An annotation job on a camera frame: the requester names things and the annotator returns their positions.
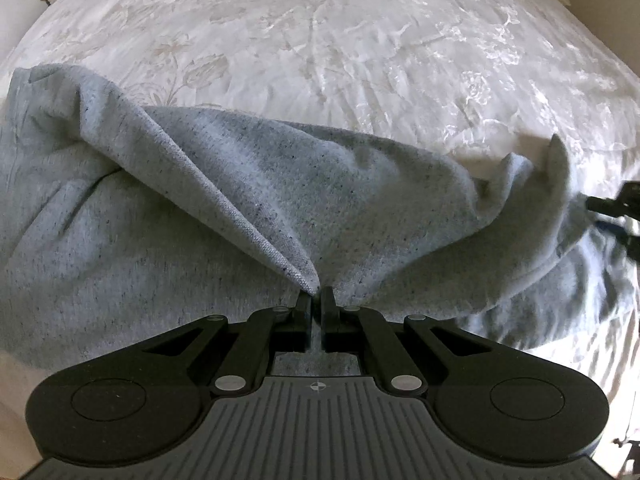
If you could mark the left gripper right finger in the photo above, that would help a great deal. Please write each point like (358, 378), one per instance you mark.
(366, 334)

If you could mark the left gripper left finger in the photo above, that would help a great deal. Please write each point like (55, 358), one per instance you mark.
(266, 334)

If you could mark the grey speckled sweatpants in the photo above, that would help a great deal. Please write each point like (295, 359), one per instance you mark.
(120, 221)

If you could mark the white floral bedspread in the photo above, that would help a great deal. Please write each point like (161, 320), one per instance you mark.
(474, 79)

